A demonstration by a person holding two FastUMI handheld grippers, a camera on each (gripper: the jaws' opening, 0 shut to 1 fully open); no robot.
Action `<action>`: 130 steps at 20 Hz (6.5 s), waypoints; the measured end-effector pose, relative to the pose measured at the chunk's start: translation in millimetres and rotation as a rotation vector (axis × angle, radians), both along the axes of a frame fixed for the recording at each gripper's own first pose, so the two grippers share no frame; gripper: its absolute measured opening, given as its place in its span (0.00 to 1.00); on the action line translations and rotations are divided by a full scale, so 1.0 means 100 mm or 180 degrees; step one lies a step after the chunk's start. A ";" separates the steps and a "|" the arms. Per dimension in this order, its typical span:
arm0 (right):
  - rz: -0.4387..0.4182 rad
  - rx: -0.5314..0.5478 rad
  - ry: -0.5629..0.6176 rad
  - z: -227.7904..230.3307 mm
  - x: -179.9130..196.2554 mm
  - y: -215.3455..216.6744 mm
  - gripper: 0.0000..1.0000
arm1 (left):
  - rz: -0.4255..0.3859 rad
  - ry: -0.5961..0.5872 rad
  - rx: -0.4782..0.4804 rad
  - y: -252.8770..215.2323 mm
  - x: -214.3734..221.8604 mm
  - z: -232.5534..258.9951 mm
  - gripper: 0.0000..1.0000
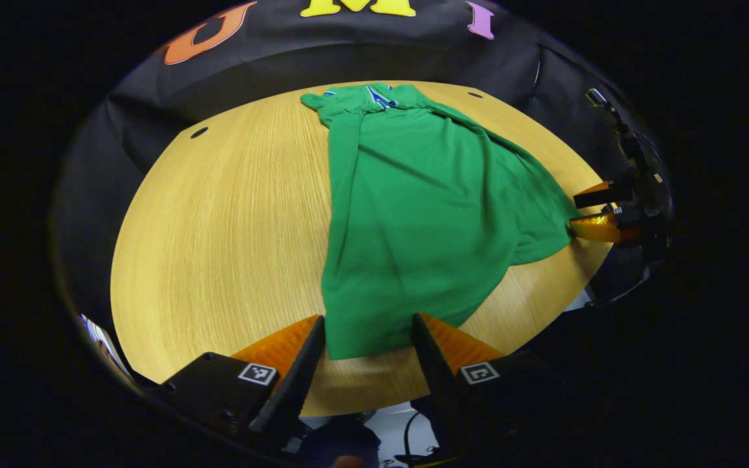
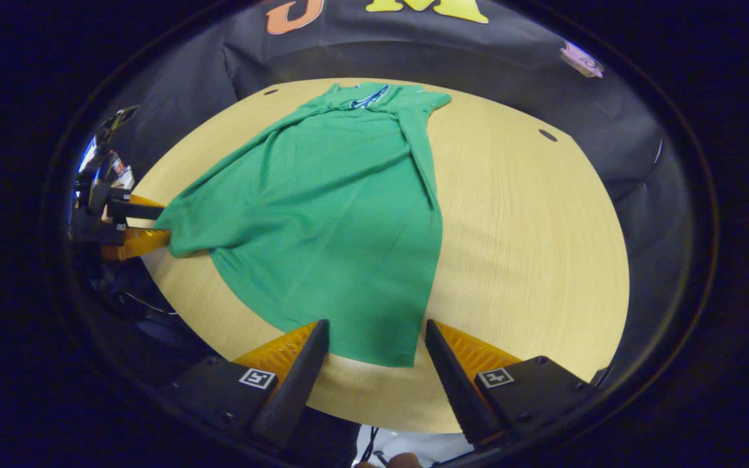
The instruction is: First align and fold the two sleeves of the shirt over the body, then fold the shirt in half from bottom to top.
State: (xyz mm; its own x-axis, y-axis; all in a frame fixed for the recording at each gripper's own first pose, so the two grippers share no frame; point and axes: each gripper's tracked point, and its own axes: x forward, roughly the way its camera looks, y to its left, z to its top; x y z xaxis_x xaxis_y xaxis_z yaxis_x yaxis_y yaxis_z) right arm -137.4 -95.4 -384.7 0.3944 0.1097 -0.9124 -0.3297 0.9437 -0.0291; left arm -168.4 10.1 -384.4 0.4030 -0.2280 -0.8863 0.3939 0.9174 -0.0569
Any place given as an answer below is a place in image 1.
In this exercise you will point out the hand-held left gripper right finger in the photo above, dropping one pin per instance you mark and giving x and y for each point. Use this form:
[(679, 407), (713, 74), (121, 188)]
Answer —
[(436, 377)]

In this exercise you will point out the person's dark blue clothing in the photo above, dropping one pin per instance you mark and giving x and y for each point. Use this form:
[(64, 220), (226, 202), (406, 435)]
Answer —
[(339, 439)]

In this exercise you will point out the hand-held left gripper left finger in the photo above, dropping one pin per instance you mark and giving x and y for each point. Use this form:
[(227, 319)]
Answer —
[(296, 383)]

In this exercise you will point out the green T-shirt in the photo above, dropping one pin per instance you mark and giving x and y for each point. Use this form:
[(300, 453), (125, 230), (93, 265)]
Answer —
[(413, 214)]

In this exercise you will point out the black backdrop cloth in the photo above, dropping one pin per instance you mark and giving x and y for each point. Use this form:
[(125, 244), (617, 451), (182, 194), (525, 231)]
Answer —
[(348, 52)]

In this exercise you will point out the white paper sheets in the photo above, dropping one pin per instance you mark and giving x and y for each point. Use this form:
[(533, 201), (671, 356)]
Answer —
[(98, 335)]

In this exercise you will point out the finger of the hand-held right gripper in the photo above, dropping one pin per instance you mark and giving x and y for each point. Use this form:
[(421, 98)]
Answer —
[(595, 195), (602, 229)]

